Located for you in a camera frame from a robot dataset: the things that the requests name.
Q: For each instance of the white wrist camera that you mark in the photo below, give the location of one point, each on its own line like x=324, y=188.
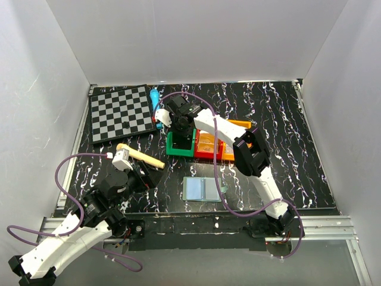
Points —
x=162, y=118
x=120, y=159

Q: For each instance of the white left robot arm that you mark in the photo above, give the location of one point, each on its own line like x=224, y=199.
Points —
x=98, y=218

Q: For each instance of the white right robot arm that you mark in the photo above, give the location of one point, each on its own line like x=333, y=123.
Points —
x=251, y=153

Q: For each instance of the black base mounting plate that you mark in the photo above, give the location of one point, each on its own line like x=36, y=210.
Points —
x=191, y=231

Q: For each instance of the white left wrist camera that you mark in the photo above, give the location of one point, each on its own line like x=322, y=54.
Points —
x=120, y=159

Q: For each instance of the grey black chessboard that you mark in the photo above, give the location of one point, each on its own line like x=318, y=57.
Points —
x=110, y=109

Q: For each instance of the wooden stick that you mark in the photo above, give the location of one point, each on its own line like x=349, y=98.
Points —
x=141, y=156

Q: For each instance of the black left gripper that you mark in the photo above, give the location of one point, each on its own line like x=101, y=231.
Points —
x=150, y=178

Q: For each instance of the red plastic bin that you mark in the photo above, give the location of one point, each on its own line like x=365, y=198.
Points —
x=198, y=154

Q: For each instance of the orange plastic bin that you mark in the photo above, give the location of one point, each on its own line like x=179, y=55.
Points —
x=227, y=154

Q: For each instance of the black chess piece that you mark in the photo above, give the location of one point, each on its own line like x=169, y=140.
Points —
x=126, y=124

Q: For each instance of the green plastic bin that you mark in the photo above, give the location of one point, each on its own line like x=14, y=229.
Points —
x=175, y=152

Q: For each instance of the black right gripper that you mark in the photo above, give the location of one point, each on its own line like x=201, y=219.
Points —
x=174, y=118

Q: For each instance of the blue toy microphone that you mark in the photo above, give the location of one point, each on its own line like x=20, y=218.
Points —
x=154, y=96

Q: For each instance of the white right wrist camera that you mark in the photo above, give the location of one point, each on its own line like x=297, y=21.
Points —
x=162, y=118

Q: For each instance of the black cards stack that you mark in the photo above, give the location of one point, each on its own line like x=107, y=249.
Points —
x=182, y=142

